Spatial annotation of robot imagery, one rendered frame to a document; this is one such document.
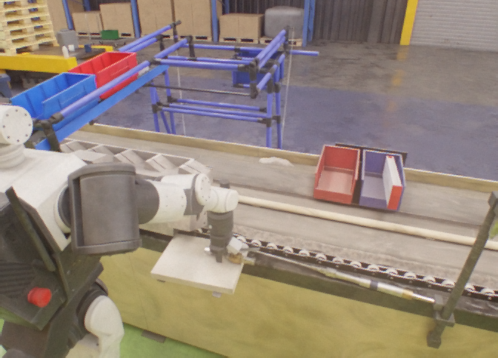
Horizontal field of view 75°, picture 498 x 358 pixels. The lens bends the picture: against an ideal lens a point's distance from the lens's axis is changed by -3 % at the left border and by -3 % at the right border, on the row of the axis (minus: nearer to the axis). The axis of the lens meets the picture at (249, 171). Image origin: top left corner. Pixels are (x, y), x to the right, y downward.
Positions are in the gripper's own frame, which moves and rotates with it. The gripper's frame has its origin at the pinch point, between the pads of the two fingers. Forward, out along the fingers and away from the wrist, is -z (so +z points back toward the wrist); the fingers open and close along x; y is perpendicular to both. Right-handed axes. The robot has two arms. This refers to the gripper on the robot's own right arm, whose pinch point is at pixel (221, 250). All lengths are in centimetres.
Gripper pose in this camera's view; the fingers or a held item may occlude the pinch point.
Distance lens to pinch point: 124.5
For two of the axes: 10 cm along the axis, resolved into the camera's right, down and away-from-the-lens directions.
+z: 0.0, -8.6, -5.0
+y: -9.5, -1.6, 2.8
